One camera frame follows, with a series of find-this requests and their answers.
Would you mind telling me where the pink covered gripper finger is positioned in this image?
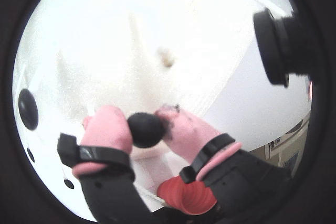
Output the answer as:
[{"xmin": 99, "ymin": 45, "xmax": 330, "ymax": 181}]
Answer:
[
  {"xmin": 57, "ymin": 105, "xmax": 155, "ymax": 224},
  {"xmin": 154, "ymin": 104, "xmax": 293, "ymax": 224}
]

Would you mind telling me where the red collapsible cup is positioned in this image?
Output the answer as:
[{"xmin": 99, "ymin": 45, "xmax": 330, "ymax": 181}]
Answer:
[{"xmin": 157, "ymin": 176, "xmax": 218, "ymax": 216}]

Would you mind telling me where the white paper sheet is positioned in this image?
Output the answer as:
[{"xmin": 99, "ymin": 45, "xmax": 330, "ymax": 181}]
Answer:
[{"xmin": 131, "ymin": 150, "xmax": 184, "ymax": 213}]

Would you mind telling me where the white backdrop panel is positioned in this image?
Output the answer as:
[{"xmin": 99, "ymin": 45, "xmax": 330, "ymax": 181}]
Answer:
[{"xmin": 199, "ymin": 11, "xmax": 313, "ymax": 154}]

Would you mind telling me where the white foam board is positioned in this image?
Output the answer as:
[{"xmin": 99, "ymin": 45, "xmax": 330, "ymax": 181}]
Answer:
[{"xmin": 15, "ymin": 0, "xmax": 295, "ymax": 162}]

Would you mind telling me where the white cabinet with dark pane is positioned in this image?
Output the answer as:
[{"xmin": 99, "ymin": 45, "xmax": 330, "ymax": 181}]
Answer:
[{"xmin": 267, "ymin": 134, "xmax": 308, "ymax": 175}]

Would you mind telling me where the white household appliance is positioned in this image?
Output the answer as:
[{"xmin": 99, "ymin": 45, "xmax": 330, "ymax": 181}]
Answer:
[{"xmin": 285, "ymin": 115, "xmax": 310, "ymax": 137}]

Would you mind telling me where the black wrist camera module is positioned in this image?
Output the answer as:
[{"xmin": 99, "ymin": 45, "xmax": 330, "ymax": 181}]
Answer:
[{"xmin": 253, "ymin": 7, "xmax": 323, "ymax": 88}]

